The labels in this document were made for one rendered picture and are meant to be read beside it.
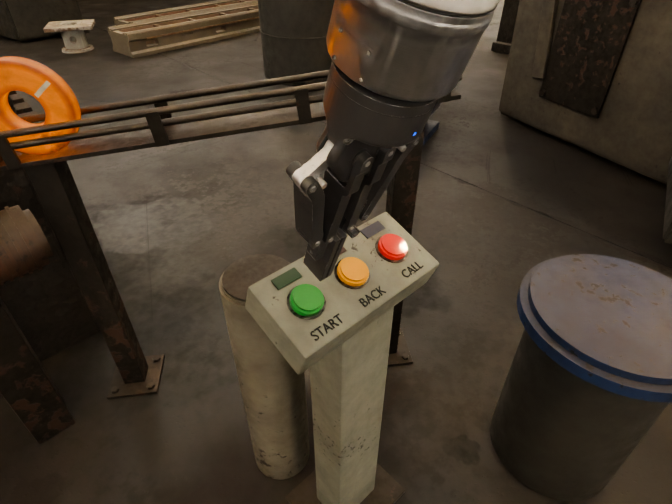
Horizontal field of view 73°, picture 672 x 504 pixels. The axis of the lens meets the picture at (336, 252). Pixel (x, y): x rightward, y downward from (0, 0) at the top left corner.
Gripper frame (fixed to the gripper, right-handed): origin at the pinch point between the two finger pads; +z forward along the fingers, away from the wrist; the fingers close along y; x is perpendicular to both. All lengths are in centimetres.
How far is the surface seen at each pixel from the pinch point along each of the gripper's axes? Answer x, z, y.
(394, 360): 6, 71, -40
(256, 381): -2.4, 38.6, 2.0
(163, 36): -321, 183, -146
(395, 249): 1.1, 8.7, -14.2
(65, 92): -53, 16, 6
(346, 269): -0.1, 8.6, -6.2
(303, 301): 0.6, 8.6, 1.1
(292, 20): -192, 103, -165
